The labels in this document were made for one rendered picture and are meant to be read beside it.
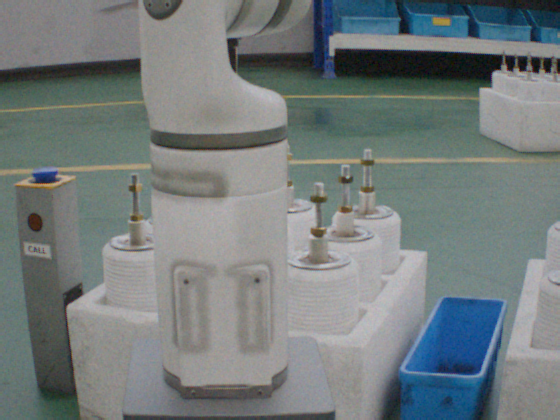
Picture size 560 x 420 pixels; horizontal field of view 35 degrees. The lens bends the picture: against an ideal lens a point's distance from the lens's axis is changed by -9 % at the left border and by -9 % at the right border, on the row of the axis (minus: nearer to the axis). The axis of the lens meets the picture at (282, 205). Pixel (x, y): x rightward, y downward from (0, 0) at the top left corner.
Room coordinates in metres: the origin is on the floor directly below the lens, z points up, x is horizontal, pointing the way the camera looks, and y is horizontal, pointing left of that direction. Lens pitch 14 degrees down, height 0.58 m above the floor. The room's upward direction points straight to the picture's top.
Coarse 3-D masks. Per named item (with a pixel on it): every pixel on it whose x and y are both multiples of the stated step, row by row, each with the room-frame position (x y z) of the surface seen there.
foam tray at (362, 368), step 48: (96, 288) 1.18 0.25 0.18; (384, 288) 1.18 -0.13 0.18; (96, 336) 1.09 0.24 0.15; (144, 336) 1.07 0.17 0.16; (288, 336) 1.02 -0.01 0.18; (336, 336) 1.01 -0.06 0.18; (384, 336) 1.08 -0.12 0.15; (96, 384) 1.09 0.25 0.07; (336, 384) 0.99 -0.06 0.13; (384, 384) 1.10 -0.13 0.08
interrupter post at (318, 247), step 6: (312, 240) 1.07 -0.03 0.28; (318, 240) 1.07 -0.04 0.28; (324, 240) 1.07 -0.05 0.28; (312, 246) 1.07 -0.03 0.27; (318, 246) 1.07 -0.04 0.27; (324, 246) 1.07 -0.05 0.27; (312, 252) 1.07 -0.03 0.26; (318, 252) 1.07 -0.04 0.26; (324, 252) 1.07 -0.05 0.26; (312, 258) 1.07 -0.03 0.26; (318, 258) 1.07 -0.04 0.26; (324, 258) 1.07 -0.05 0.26
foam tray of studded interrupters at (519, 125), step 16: (480, 96) 3.51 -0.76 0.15; (496, 96) 3.35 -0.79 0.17; (480, 112) 3.51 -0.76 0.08; (496, 112) 3.35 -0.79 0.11; (512, 112) 3.21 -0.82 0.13; (528, 112) 3.14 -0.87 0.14; (544, 112) 3.16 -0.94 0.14; (480, 128) 3.51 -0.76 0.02; (496, 128) 3.35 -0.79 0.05; (512, 128) 3.21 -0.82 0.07; (528, 128) 3.14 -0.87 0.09; (544, 128) 3.16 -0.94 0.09; (512, 144) 3.20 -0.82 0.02; (528, 144) 3.14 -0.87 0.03; (544, 144) 3.16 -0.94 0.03
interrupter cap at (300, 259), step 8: (288, 256) 1.08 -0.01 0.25; (296, 256) 1.09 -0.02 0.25; (304, 256) 1.09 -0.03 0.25; (328, 256) 1.09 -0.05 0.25; (336, 256) 1.09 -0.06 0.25; (344, 256) 1.09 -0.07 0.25; (288, 264) 1.06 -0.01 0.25; (296, 264) 1.05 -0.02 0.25; (304, 264) 1.06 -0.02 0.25; (312, 264) 1.06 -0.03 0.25; (320, 264) 1.06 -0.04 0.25; (328, 264) 1.05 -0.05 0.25; (336, 264) 1.05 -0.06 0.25; (344, 264) 1.05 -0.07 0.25
